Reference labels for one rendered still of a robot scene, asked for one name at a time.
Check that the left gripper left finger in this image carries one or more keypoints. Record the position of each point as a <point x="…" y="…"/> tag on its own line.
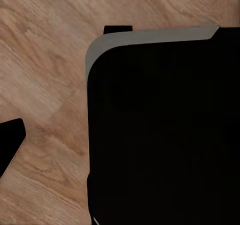
<point x="12" y="134"/>

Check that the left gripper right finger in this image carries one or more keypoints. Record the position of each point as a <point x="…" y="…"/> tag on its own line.
<point x="232" y="134"/>

